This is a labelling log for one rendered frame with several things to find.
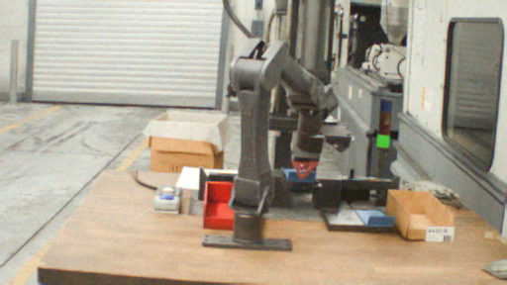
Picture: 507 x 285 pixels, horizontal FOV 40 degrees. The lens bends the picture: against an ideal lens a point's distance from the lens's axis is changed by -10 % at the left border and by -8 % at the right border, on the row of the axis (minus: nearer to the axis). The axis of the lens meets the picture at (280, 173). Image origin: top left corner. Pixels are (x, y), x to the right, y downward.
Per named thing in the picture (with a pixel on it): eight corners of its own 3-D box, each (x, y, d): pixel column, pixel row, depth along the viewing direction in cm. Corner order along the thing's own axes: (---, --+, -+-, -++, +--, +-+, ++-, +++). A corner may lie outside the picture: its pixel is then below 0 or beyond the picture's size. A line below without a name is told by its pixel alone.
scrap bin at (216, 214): (202, 229, 179) (203, 204, 178) (204, 203, 204) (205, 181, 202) (253, 232, 180) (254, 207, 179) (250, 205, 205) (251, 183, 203)
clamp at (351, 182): (338, 205, 212) (341, 169, 210) (336, 202, 215) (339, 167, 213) (388, 207, 213) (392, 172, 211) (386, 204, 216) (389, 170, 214)
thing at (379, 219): (367, 228, 182) (369, 216, 182) (354, 212, 197) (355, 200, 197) (394, 228, 183) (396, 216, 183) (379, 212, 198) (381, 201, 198)
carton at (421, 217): (405, 243, 180) (408, 213, 178) (384, 217, 204) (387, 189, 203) (452, 244, 181) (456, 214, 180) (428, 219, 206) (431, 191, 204)
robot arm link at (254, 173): (249, 198, 174) (249, 56, 164) (274, 203, 170) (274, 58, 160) (234, 206, 169) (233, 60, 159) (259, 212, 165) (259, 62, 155)
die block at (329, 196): (264, 207, 204) (266, 179, 202) (262, 198, 214) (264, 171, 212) (339, 210, 206) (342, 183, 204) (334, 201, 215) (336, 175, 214)
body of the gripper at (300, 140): (317, 138, 197) (320, 115, 193) (319, 163, 190) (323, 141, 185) (291, 136, 197) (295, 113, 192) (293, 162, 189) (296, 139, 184)
